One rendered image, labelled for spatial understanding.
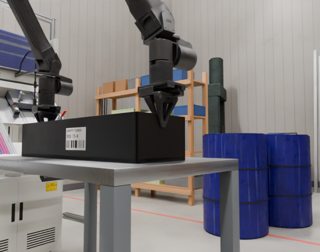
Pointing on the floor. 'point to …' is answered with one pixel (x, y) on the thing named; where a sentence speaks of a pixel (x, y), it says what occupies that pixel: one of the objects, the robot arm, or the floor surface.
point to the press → (216, 97)
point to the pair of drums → (261, 181)
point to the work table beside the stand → (89, 246)
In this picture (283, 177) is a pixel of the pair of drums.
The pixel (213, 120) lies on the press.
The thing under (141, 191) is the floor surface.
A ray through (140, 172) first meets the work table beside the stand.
